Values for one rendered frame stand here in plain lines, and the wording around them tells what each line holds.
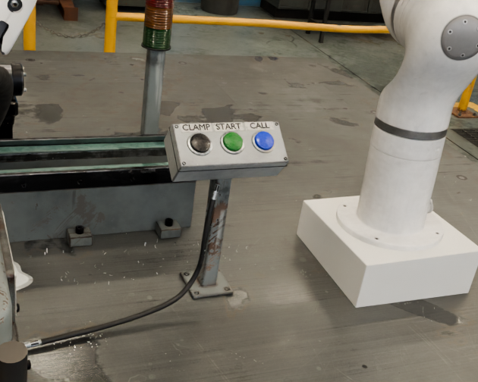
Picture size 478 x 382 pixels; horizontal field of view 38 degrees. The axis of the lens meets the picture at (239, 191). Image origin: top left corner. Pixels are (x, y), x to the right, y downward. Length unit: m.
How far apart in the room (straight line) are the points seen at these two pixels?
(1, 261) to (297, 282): 0.73
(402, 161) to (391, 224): 0.12
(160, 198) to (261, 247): 0.20
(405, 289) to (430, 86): 0.34
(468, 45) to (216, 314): 0.54
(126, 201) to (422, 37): 0.56
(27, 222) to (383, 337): 0.61
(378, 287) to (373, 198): 0.15
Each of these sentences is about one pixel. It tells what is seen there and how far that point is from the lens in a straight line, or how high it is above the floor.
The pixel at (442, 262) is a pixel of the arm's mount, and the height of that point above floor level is 0.87.
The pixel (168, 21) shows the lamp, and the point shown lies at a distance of 1.49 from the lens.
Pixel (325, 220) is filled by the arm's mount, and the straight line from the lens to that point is 1.23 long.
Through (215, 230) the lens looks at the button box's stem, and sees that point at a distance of 1.07.
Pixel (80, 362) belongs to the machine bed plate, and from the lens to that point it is 0.99.
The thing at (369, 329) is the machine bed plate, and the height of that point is 0.80.
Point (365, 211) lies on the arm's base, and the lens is 1.21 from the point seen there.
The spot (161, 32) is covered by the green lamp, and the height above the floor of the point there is 1.07.
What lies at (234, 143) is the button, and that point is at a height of 1.07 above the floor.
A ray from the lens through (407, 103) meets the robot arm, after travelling 1.12.
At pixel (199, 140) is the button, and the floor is 1.07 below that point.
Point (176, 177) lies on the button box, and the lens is 0.99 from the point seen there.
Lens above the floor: 1.46
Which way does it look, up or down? 27 degrees down
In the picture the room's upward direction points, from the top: 9 degrees clockwise
